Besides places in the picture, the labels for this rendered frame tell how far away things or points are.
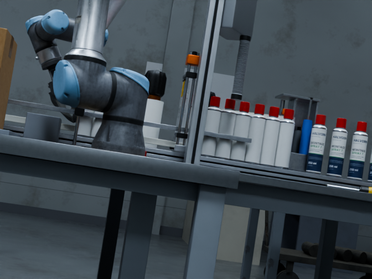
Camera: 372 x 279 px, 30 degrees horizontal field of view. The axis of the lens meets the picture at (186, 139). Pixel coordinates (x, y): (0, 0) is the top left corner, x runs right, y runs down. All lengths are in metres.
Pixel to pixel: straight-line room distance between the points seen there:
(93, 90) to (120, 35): 7.87
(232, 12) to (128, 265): 0.92
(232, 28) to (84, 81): 0.58
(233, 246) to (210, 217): 6.04
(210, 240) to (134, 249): 0.24
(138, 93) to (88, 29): 0.22
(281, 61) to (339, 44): 0.88
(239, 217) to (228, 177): 6.04
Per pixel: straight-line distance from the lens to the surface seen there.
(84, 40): 1.89
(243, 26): 2.29
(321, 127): 2.42
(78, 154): 1.51
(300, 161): 2.45
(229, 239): 7.57
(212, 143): 2.32
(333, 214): 1.81
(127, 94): 1.90
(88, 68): 1.86
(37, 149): 1.51
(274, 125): 2.37
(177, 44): 9.64
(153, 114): 2.56
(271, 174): 2.33
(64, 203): 9.59
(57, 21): 2.23
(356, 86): 10.21
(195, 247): 1.54
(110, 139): 1.89
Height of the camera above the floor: 0.79
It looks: 3 degrees up
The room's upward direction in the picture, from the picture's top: 9 degrees clockwise
